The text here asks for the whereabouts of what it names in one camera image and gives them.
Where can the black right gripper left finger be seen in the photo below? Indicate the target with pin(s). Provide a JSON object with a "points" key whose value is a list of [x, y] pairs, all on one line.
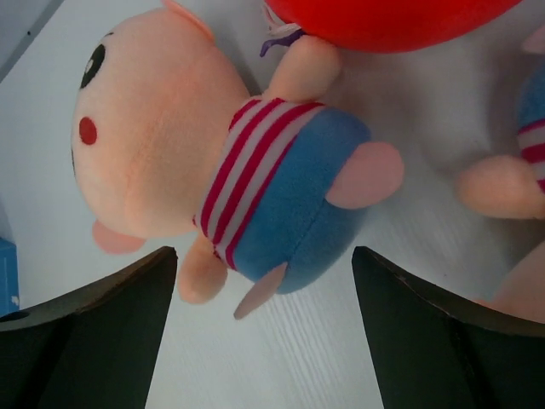
{"points": [[95, 347]]}

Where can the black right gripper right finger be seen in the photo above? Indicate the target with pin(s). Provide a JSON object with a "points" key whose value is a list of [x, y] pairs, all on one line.
{"points": [[431, 348]]}

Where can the pig plush blue pants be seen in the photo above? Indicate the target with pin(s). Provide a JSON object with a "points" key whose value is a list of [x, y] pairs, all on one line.
{"points": [[512, 187], [167, 139]]}

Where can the colourful wooden toy shelf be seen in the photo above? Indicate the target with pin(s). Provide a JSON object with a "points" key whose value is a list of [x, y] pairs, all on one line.
{"points": [[9, 280]]}

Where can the red plush whale on table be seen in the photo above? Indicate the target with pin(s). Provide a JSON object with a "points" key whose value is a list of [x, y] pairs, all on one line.
{"points": [[378, 26]]}

